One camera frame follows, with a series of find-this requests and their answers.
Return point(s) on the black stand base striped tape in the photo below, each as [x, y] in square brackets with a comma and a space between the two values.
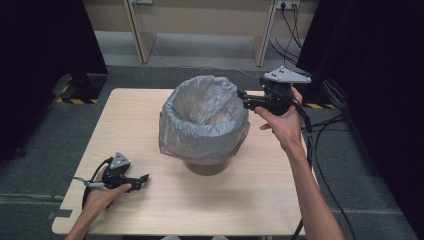
[316, 96]
[81, 88]

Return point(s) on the grey plastic garbage bag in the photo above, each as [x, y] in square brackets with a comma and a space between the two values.
[200, 133]

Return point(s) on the white power strip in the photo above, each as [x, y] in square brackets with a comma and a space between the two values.
[288, 4]

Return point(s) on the grey ribbed trash bin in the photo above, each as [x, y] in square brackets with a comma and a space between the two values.
[206, 168]

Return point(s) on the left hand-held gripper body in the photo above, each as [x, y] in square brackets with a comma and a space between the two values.
[116, 175]

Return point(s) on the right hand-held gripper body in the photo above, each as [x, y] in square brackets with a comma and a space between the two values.
[278, 96]

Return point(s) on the black curtain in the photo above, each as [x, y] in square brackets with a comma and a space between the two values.
[40, 66]
[383, 83]

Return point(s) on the beige desk frame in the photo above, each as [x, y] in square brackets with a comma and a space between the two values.
[141, 40]

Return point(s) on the person's left hand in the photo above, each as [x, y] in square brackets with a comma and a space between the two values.
[98, 200]

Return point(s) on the person's right hand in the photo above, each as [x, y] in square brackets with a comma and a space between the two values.
[286, 128]

